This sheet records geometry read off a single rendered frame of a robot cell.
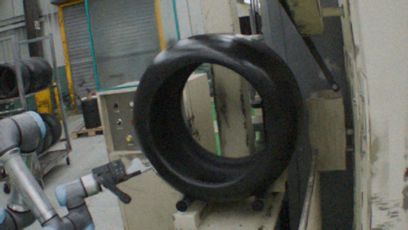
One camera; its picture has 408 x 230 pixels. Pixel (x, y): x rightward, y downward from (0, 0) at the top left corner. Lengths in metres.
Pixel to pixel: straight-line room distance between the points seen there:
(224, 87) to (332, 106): 0.46
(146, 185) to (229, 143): 0.78
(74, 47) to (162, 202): 9.20
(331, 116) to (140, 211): 1.35
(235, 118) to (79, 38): 9.72
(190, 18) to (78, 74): 3.37
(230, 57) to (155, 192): 1.27
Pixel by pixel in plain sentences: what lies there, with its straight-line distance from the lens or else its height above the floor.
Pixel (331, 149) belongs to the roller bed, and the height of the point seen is 0.99.
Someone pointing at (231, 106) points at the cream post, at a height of 1.18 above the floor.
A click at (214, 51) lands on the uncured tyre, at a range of 1.32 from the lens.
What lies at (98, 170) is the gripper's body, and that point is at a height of 1.08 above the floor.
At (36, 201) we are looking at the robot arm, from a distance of 1.39.
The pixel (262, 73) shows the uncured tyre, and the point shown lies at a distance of 1.29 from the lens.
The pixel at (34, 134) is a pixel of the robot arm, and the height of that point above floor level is 1.24.
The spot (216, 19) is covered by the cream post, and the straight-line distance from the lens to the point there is 1.70.
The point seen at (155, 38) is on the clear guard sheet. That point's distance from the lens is 2.22.
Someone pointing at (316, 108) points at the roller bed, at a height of 1.16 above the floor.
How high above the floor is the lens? 1.47
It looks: 10 degrees down
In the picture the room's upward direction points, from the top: 8 degrees counter-clockwise
